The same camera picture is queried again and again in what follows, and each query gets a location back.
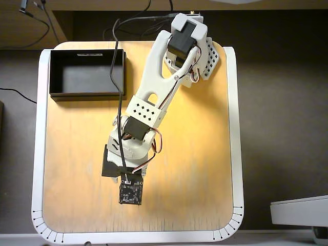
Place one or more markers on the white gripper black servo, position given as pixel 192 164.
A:
pixel 109 167

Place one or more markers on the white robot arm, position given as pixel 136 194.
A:
pixel 151 77

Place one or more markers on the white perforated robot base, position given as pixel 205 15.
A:
pixel 211 61

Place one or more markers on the black bin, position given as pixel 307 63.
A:
pixel 84 79

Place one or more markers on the white flat device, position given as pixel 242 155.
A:
pixel 299 210

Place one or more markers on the wooden desk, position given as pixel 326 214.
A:
pixel 10 25

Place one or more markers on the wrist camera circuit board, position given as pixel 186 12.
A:
pixel 130 192

